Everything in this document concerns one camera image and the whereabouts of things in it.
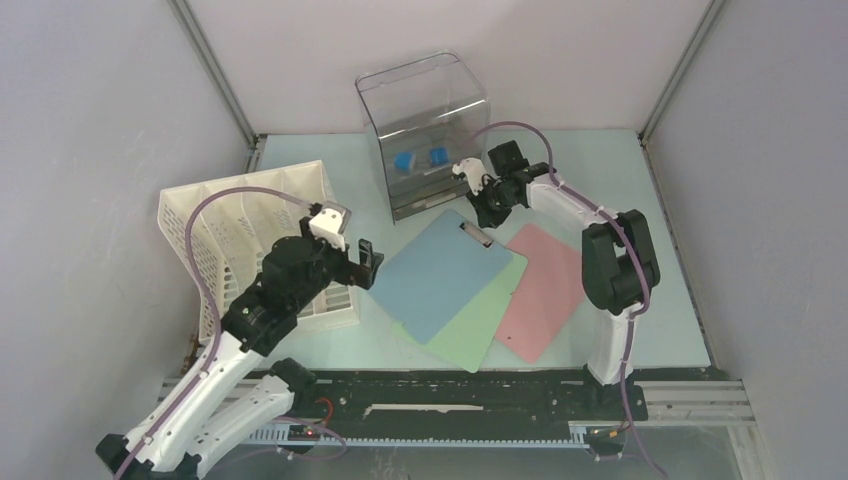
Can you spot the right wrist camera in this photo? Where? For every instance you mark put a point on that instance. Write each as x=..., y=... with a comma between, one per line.
x=473, y=171

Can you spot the pink clipboard sheet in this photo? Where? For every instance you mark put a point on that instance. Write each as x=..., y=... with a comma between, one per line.
x=547, y=295

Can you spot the white plastic file rack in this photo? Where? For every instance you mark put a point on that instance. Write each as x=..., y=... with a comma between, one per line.
x=224, y=232

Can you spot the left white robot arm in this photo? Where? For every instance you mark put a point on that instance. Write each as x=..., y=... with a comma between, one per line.
x=188, y=433

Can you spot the blue clipboard sheet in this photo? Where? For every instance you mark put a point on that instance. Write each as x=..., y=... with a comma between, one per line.
x=436, y=275

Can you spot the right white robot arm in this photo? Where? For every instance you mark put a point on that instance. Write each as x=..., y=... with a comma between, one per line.
x=619, y=267

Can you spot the metal clipboard clip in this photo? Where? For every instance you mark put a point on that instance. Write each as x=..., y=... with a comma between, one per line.
x=477, y=234

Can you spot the blue eraser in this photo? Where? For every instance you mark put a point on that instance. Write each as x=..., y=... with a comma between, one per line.
x=438, y=156
x=404, y=162

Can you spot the clear plastic drawer box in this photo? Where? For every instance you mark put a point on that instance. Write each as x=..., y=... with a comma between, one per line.
x=428, y=102

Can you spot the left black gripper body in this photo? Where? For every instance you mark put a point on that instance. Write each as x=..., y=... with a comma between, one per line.
x=333, y=264

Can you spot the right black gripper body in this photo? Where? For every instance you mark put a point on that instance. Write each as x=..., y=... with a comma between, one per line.
x=493, y=201

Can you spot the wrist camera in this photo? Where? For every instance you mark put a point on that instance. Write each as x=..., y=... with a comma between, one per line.
x=328, y=221
x=473, y=171

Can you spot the green clipboard sheet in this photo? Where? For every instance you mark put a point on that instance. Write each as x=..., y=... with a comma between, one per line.
x=464, y=341

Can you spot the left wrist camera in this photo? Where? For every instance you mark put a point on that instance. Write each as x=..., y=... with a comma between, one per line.
x=328, y=221

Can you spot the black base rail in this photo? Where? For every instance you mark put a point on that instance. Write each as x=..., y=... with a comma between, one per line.
x=457, y=406

